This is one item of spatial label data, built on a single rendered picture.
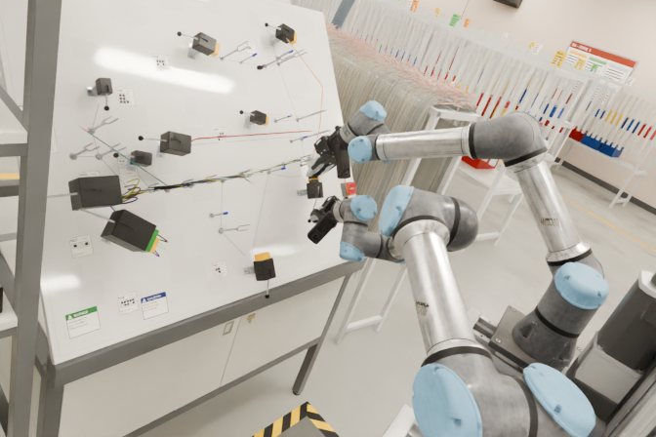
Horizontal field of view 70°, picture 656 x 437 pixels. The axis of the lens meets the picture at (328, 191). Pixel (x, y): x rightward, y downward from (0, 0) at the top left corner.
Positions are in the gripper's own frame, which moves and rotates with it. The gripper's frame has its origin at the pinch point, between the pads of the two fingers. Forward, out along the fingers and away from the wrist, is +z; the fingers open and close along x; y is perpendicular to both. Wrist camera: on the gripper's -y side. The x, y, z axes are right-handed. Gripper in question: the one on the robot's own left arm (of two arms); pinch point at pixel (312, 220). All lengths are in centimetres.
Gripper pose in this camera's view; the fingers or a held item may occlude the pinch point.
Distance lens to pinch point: 167.4
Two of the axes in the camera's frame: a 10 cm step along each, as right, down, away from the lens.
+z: -4.5, 1.3, 8.8
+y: 5.6, -7.3, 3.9
